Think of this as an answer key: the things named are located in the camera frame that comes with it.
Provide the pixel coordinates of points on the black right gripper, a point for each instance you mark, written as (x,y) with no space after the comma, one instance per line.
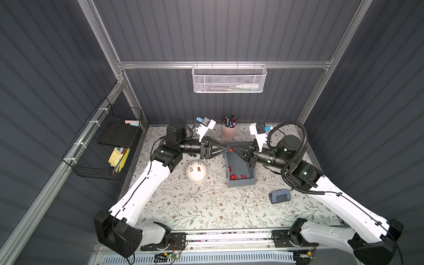
(250,155)

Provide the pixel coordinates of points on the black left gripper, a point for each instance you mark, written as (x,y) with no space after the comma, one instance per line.
(205,149)

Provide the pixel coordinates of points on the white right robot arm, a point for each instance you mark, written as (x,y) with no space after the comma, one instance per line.
(370,238)

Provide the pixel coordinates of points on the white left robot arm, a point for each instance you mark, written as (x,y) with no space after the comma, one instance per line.
(117,228)

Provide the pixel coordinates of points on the white dome with screws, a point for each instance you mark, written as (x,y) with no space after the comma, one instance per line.
(192,171)

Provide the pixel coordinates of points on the grey plastic bin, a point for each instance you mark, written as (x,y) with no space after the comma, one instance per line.
(239,175)

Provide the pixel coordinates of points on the pink pen cup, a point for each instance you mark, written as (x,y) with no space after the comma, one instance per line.
(230,127)

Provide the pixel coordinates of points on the grey tape dispenser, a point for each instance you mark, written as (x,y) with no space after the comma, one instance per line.
(279,196)

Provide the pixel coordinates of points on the white marker in basket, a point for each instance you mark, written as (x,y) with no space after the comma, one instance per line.
(248,86)

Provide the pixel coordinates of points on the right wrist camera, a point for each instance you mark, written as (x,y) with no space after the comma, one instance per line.
(260,130)

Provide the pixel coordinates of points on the white wire wall basket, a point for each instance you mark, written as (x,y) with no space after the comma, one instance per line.
(222,78)

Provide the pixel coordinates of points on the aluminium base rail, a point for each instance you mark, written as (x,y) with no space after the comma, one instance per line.
(238,238)

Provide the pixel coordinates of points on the black wire wall basket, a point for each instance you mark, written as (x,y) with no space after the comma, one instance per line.
(112,126)

